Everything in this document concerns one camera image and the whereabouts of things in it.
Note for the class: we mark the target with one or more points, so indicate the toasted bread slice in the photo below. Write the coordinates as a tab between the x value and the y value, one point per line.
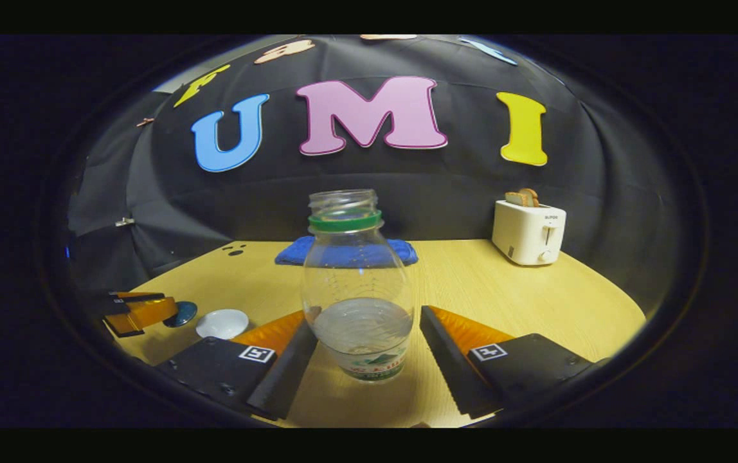
531	195
515	198

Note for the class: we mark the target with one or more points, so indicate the clear plastic water bottle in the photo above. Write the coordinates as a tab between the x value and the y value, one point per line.
357	289

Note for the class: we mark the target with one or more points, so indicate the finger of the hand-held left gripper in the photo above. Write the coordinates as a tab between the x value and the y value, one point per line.
137	296
144	315

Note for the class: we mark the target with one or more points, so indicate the black backdrop cloth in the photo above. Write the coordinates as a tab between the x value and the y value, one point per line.
407	186

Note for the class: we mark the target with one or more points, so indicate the silver metal clip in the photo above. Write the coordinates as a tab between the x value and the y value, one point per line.
125	222

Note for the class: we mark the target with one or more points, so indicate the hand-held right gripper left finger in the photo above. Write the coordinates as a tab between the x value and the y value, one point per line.
285	376

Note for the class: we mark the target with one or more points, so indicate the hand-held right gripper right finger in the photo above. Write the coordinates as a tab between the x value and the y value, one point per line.
449	360

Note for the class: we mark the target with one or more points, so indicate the white toaster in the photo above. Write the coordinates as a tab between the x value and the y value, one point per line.
526	235

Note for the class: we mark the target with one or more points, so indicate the blue towel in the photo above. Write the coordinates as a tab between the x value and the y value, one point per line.
401	251

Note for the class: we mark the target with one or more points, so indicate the dark teal teacup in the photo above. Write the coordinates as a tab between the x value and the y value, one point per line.
222	323

